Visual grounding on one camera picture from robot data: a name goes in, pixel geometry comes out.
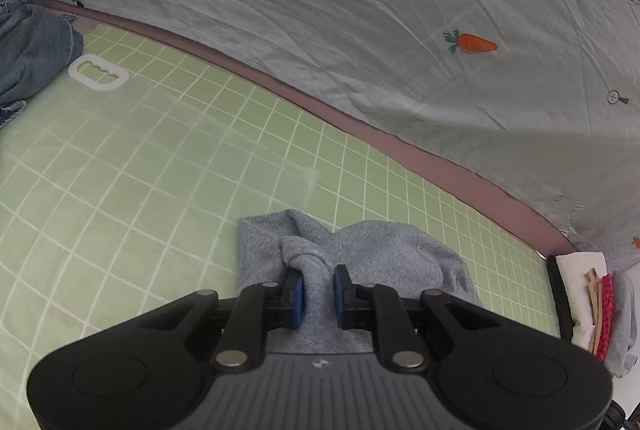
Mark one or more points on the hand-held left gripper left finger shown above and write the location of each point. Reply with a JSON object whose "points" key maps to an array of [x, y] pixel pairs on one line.
{"points": [[299, 300]]}

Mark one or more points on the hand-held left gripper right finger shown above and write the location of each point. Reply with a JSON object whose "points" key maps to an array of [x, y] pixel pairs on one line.
{"points": [[341, 300]]}

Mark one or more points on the grey zip hoodie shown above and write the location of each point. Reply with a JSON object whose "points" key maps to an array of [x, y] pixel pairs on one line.
{"points": [[380, 255]]}

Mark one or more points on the stack of folded clothes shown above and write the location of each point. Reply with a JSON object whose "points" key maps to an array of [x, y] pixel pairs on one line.
{"points": [[575, 270]]}

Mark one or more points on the pink cloth strip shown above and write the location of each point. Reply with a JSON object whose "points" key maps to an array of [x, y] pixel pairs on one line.
{"points": [[500, 212]]}

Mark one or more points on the green grid mat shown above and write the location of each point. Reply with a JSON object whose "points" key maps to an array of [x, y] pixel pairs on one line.
{"points": [[100, 285]]}

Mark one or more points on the folded black garment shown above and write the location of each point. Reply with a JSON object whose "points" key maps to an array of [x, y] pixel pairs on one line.
{"points": [[559, 300]]}

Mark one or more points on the folded beige garment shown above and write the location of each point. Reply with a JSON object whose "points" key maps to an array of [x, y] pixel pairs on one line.
{"points": [[594, 305]]}

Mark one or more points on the folded red checked garment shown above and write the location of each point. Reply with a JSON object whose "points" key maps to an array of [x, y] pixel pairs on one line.
{"points": [[606, 315]]}

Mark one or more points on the folded grey garment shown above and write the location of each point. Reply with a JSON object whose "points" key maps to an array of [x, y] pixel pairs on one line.
{"points": [[622, 325]]}

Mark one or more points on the grey carrot print sheet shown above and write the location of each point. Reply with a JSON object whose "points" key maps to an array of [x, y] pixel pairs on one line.
{"points": [[300, 9]]}

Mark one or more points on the white board panel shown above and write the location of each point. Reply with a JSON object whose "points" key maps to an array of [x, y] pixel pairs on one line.
{"points": [[627, 390]]}

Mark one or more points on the blue denim jeans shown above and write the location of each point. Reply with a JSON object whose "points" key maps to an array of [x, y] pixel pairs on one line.
{"points": [[30, 49]]}

